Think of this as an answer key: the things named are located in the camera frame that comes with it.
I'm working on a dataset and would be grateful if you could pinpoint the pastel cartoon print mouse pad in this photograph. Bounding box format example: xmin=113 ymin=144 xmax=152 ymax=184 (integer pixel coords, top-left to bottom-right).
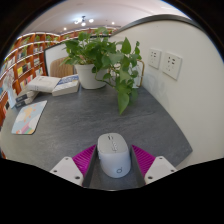
xmin=11 ymin=99 xmax=48 ymax=136

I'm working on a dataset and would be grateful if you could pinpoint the white wall socket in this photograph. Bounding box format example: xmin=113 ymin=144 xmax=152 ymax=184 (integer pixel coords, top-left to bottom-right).
xmin=162 ymin=51 xmax=183 ymax=81
xmin=147 ymin=48 xmax=163 ymax=70

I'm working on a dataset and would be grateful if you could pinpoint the green plant in white pot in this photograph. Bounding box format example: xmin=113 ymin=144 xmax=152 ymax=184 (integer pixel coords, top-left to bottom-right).
xmin=60 ymin=27 xmax=144 ymax=116

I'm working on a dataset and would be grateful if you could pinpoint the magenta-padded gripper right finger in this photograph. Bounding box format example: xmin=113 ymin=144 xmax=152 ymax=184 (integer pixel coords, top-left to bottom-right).
xmin=129 ymin=144 xmax=178 ymax=188

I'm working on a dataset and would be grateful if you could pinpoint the ceiling lamp with round bulbs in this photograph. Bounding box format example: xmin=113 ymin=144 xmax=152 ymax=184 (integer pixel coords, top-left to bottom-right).
xmin=73 ymin=15 xmax=95 ymax=28

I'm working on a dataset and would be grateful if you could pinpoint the light grey computer mouse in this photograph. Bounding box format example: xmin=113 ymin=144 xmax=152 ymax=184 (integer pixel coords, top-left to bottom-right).
xmin=96 ymin=132 xmax=132 ymax=179

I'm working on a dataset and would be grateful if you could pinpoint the white book with blue cover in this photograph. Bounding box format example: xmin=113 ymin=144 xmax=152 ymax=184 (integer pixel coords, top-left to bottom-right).
xmin=51 ymin=74 xmax=81 ymax=97

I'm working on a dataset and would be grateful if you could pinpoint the thick white book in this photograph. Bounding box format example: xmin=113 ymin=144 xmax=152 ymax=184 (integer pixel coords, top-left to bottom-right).
xmin=26 ymin=75 xmax=62 ymax=94

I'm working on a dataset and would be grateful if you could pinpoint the thin dark grey book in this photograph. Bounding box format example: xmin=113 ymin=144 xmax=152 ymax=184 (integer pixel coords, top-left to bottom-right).
xmin=14 ymin=95 xmax=40 ymax=110

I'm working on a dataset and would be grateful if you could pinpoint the orange wooden bookshelf unit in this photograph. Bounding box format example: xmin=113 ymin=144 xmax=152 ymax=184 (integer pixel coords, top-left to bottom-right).
xmin=0 ymin=28 xmax=118 ymax=129

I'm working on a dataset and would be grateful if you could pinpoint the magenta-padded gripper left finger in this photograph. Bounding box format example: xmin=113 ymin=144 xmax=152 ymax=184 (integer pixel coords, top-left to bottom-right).
xmin=49 ymin=144 xmax=100 ymax=189

